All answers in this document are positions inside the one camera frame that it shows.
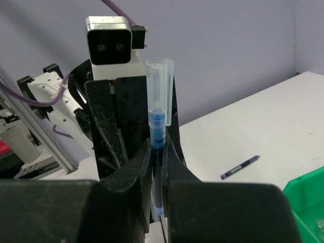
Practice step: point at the clear pen cap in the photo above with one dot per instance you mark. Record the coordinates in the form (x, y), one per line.
(159, 82)

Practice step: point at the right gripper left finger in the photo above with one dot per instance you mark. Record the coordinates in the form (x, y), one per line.
(116, 209)

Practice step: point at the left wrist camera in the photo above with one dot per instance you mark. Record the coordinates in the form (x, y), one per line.
(112, 48)

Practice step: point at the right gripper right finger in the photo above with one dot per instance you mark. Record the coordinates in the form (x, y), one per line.
(200, 211)

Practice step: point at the green four-compartment tray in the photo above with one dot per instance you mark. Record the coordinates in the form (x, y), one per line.
(305, 196)

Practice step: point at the purple pen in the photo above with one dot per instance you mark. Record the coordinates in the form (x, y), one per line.
(240, 167)

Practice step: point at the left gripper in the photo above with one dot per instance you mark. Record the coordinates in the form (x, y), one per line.
(113, 115)

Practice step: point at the blue pen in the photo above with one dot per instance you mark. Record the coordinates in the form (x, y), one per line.
(158, 162)

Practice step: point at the clear round container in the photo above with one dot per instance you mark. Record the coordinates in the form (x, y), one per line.
(319, 226)

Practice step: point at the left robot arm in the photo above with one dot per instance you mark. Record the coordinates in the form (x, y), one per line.
(51, 95)

